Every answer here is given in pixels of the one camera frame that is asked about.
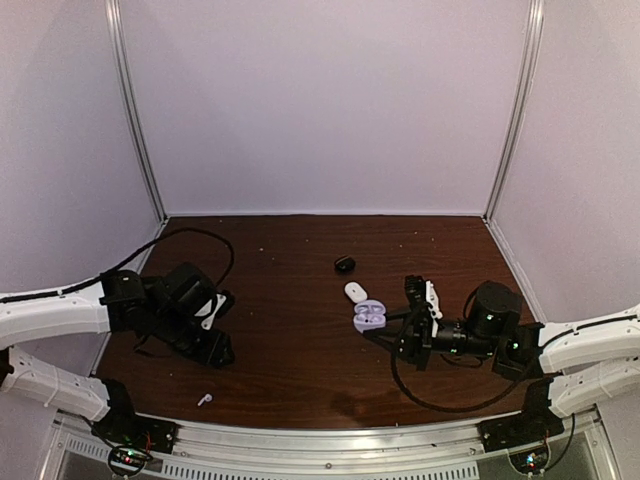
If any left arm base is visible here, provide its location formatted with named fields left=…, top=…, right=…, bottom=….
left=84, top=415, right=178, bottom=479

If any aluminium frame post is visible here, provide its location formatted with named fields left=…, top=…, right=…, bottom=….
left=483, top=0, right=545, bottom=224
left=104, top=0, right=168, bottom=224

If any white stem earbud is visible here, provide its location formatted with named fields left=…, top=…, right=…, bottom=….
left=354, top=309, right=375, bottom=324

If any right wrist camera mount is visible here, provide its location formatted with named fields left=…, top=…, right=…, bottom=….
left=404, top=275, right=444, bottom=339

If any purple stem earbud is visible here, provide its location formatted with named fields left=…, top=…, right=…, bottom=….
left=197, top=393, right=213, bottom=406

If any purple round charging case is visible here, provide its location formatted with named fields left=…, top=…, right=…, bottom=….
left=353, top=299, right=386, bottom=333

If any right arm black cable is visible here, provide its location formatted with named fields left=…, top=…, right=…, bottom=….
left=391, top=309, right=546, bottom=414

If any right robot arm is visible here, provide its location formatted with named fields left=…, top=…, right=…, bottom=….
left=353, top=276, right=639, bottom=442

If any white charging case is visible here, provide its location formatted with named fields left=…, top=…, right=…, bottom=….
left=344, top=281, right=368, bottom=304

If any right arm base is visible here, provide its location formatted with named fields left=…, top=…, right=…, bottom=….
left=478, top=412, right=565, bottom=476

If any right aluminium frame post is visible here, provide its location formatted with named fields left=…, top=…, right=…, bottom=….
left=483, top=0, right=545, bottom=224

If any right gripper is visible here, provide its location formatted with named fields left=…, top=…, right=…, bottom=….
left=364, top=304, right=499, bottom=372

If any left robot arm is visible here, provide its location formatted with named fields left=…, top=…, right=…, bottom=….
left=1, top=263, right=235, bottom=444

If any black charging case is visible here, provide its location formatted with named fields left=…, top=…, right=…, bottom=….
left=334, top=256, right=356, bottom=274

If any front aluminium rail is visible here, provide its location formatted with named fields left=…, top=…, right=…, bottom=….
left=36, top=410, right=621, bottom=479

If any left aluminium frame post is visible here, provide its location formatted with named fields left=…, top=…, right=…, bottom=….
left=104, top=0, right=168, bottom=224

